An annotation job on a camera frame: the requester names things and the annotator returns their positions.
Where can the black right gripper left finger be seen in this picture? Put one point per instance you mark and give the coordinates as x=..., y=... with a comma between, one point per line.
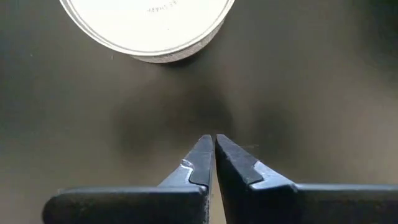
x=124, y=205

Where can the green label tuna can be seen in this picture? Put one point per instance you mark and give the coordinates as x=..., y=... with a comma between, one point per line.
x=149, y=28

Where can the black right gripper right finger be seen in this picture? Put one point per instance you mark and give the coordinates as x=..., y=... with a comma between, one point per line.
x=236, y=168

